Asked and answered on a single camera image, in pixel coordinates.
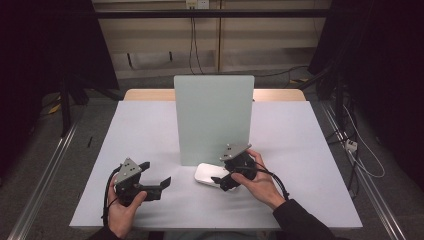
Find black horizontal metal bar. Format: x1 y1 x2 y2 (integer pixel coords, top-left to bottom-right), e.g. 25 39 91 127
94 9 334 19

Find aluminium floor rail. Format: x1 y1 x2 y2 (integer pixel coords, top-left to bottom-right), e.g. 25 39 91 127
319 101 408 240
6 113 84 240

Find white board eraser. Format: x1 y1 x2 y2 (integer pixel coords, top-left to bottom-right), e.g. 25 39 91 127
194 162 241 192

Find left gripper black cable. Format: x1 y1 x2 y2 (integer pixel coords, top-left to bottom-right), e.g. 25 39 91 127
101 164 123 228

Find person's left hand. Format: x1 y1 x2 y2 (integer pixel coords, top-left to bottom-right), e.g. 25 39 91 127
107 174 148 239

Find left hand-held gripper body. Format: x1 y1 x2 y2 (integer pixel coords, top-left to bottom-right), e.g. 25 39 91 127
114 157 163 207

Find pale green glass writing board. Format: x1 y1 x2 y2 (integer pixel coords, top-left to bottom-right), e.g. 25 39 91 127
173 74 255 167

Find black power cable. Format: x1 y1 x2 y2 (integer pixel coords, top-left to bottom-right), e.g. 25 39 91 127
328 126 361 199

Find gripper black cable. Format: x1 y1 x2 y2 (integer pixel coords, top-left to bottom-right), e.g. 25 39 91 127
254 161 290 201
101 164 123 228

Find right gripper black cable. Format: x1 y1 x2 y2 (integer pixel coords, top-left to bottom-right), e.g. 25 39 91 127
254 161 290 201

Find black curtain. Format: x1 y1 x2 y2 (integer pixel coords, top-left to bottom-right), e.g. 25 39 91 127
0 0 119 178
308 0 424 191

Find white wall socket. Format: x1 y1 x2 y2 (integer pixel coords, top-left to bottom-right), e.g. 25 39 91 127
185 0 210 10

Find black metal stand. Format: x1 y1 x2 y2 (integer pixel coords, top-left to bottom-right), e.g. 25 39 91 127
58 74 124 138
299 63 348 134

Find white cable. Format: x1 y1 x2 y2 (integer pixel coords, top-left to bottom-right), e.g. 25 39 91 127
343 104 386 179

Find white table mat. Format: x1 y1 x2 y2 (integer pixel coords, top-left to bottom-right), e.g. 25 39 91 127
69 100 364 230

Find person's right hand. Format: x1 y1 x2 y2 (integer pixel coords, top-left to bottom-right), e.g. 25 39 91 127
230 148 287 211

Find hanging black cable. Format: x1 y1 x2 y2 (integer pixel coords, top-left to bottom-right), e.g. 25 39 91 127
188 17 198 76
192 17 205 75

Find black floor cable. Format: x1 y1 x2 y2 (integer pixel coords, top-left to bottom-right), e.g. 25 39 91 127
253 65 309 78

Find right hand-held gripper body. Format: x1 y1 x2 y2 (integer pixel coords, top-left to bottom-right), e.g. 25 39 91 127
219 143 258 183

